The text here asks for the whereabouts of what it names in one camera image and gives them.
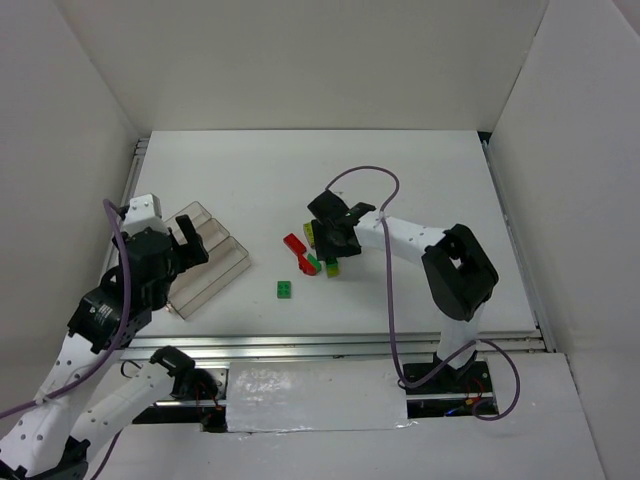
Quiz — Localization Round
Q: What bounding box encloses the red flat lego plate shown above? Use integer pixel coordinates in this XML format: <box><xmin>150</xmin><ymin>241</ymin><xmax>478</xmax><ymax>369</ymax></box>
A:
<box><xmin>283</xmin><ymin>233</ymin><xmax>307</xmax><ymax>256</ymax></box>

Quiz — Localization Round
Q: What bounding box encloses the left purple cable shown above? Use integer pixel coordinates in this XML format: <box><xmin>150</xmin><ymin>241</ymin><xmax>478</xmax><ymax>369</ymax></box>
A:
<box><xmin>0</xmin><ymin>198</ymin><xmax>136</xmax><ymax>420</ymax></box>

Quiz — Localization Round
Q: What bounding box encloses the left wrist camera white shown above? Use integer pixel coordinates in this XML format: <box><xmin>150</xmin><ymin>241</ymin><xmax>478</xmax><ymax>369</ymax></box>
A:
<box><xmin>122</xmin><ymin>193</ymin><xmax>168</xmax><ymax>236</ymax></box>

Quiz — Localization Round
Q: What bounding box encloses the clear bin near compartment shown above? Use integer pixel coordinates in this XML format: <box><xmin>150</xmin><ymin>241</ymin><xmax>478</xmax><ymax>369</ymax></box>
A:
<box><xmin>168</xmin><ymin>236</ymin><xmax>251</xmax><ymax>319</ymax></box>

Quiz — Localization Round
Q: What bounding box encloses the lime yellow long lego brick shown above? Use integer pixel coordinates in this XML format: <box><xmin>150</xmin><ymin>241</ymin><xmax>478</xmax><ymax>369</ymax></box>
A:
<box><xmin>303</xmin><ymin>222</ymin><xmax>315</xmax><ymax>249</ymax></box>

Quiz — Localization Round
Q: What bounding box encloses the lime small lego brick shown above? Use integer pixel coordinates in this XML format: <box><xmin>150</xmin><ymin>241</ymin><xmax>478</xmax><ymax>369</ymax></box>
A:
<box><xmin>325</xmin><ymin>258</ymin><xmax>340</xmax><ymax>278</ymax></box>

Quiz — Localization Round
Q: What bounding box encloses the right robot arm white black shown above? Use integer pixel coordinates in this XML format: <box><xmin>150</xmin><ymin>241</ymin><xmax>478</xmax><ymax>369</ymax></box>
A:
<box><xmin>308</xmin><ymin>191</ymin><xmax>499</xmax><ymax>390</ymax></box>

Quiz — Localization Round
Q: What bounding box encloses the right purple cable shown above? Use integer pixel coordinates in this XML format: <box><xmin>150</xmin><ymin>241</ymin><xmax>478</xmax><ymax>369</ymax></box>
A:
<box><xmin>324</xmin><ymin>165</ymin><xmax>521</xmax><ymax>420</ymax></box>

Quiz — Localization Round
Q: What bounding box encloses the red curved lego brick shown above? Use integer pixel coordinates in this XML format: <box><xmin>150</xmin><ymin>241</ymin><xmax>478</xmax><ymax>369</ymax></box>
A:
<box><xmin>297</xmin><ymin>255</ymin><xmax>319</xmax><ymax>276</ymax></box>

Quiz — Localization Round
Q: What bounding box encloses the aluminium rail frame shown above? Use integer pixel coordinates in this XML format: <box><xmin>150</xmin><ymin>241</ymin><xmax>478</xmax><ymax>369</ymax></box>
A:
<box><xmin>128</xmin><ymin>130</ymin><xmax>547</xmax><ymax>362</ymax></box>

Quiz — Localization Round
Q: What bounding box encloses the white tape cover panel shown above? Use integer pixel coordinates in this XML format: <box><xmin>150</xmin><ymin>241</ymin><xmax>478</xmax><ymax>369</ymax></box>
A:
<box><xmin>226</xmin><ymin>360</ymin><xmax>411</xmax><ymax>433</ymax></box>

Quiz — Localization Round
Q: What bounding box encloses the green curved lego brick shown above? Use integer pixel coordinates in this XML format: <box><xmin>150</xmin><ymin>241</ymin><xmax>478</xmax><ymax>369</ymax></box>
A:
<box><xmin>307</xmin><ymin>253</ymin><xmax>322</xmax><ymax>272</ymax></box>

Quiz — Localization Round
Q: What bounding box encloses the purple cable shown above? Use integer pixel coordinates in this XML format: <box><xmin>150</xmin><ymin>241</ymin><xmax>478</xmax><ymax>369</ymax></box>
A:
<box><xmin>324</xmin><ymin>165</ymin><xmax>521</xmax><ymax>420</ymax></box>
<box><xmin>0</xmin><ymin>198</ymin><xmax>136</xmax><ymax>420</ymax></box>

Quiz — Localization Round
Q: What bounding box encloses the green square lego brick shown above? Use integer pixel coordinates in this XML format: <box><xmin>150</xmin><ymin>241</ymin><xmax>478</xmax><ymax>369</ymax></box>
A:
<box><xmin>276</xmin><ymin>280</ymin><xmax>292</xmax><ymax>299</ymax></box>

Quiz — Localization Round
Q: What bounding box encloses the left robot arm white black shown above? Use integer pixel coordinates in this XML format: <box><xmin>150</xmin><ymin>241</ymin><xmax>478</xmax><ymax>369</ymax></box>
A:
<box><xmin>1</xmin><ymin>215</ymin><xmax>209</xmax><ymax>479</ymax></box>

